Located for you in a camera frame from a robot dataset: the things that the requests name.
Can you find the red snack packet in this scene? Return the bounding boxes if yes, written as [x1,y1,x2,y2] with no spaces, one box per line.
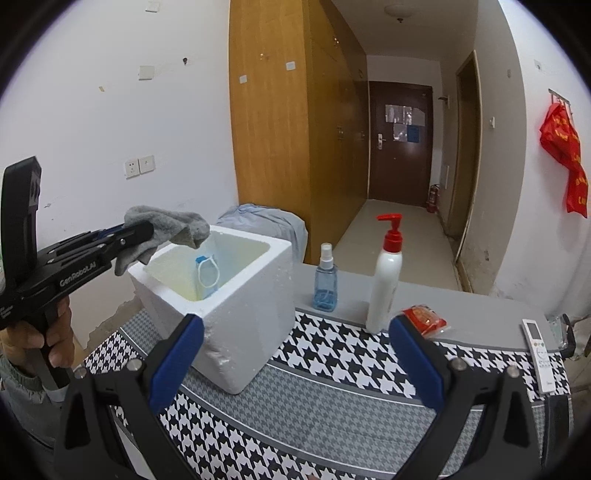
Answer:
[399,305,450,337]

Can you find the white lotion pump bottle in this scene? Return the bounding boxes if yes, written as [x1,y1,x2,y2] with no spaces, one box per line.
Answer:
[366,213,403,334]

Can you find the white foam box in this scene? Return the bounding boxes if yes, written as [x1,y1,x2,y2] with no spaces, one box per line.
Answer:
[128,224,295,395]

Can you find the person's left forearm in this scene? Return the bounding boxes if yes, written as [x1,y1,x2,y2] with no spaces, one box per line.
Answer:
[0,355,70,446]

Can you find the dark brown door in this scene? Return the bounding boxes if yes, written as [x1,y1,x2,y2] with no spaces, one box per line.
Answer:
[368,80,435,206]

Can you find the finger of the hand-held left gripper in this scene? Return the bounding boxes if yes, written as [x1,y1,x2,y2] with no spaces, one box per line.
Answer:
[90,220,154,254]
[48,224,127,252]

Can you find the wooden wardrobe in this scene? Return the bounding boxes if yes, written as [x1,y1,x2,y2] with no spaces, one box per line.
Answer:
[228,0,370,232]

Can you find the white remote control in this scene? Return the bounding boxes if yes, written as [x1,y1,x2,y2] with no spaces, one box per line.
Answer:
[522,318,557,395]

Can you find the blue face mask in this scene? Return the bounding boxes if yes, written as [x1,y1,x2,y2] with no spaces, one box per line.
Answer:
[194,251,220,301]

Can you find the paper notices on door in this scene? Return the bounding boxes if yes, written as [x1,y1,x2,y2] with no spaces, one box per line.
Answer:
[385,104,426,141]

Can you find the white wall socket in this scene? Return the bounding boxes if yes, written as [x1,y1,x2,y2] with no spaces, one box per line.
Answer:
[124,154,155,178]

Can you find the wooden side door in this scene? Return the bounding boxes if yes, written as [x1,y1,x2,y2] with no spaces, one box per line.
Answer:
[447,50,483,252]

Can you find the blue spray bottle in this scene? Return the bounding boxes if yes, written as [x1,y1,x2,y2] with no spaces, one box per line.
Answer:
[314,243,339,312]

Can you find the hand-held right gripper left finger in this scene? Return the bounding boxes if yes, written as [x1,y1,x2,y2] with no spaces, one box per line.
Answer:
[54,313,205,480]

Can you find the houndstooth tablecloth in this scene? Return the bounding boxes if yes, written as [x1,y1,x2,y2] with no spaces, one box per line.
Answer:
[83,309,575,480]

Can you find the person's left hand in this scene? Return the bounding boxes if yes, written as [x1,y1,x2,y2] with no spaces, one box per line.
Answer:
[0,298,77,372]

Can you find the light blue cloth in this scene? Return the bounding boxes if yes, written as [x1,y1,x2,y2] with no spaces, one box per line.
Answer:
[216,203,309,266]

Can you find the ceiling lamp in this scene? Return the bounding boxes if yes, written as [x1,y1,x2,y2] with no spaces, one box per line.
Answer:
[384,4,419,21]

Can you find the red plastic bags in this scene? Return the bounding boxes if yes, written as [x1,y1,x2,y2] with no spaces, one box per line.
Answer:
[539,102,589,217]

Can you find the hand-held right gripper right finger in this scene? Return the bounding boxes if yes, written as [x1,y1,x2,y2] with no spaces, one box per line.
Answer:
[388,315,543,480]

